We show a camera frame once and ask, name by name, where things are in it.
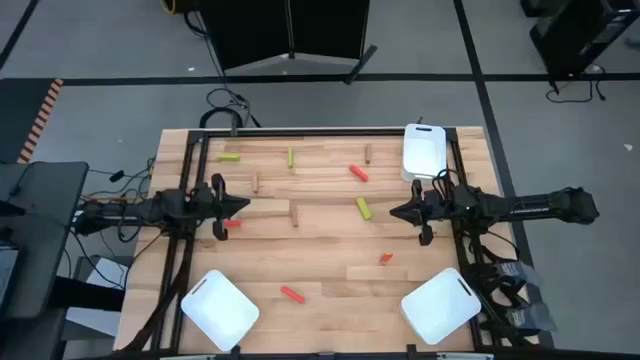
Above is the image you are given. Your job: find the black desk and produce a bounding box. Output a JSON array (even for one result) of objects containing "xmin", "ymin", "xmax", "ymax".
[{"xmin": 0, "ymin": 160, "xmax": 90, "ymax": 321}]

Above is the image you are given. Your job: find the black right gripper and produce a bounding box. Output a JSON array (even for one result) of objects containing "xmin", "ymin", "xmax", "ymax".
[{"xmin": 389, "ymin": 178, "xmax": 444, "ymax": 247}]

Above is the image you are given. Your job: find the black equipment rack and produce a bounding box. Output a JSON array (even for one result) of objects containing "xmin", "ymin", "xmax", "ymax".
[{"xmin": 519, "ymin": 0, "xmax": 640, "ymax": 81}]

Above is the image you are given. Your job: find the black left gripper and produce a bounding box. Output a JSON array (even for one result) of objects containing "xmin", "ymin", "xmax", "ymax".
[{"xmin": 198, "ymin": 173, "xmax": 251, "ymax": 242}]

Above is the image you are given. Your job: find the black metal table frame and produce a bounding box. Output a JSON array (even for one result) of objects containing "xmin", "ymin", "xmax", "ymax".
[{"xmin": 149, "ymin": 127, "xmax": 496, "ymax": 360}]

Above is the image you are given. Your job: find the thick black cable loop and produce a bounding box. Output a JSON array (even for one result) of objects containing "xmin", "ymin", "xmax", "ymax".
[{"xmin": 198, "ymin": 106, "xmax": 245, "ymax": 129}]

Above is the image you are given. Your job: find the orange black striped floor tape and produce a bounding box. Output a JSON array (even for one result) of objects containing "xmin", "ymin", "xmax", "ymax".
[{"xmin": 17, "ymin": 78, "xmax": 65, "ymax": 165}]

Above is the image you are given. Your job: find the thin black floor cable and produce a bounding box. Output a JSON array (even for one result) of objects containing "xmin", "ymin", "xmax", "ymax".
[
  {"xmin": 544, "ymin": 64, "xmax": 607, "ymax": 105},
  {"xmin": 183, "ymin": 10, "xmax": 262, "ymax": 129}
]

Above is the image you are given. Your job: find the grey black power supply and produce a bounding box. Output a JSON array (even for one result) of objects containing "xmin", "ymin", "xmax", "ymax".
[
  {"xmin": 492, "ymin": 259, "xmax": 544, "ymax": 291},
  {"xmin": 504, "ymin": 302, "xmax": 559, "ymax": 335}
]

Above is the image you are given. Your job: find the black folding partition screen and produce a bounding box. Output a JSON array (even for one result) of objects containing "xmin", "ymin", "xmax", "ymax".
[{"xmin": 198, "ymin": 0, "xmax": 379, "ymax": 85}]

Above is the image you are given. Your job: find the white plastic bin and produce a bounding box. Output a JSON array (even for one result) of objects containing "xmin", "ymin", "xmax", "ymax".
[
  {"xmin": 400, "ymin": 123, "xmax": 448, "ymax": 184},
  {"xmin": 400, "ymin": 266, "xmax": 483, "ymax": 346},
  {"xmin": 180, "ymin": 269, "xmax": 261, "ymax": 353}
]

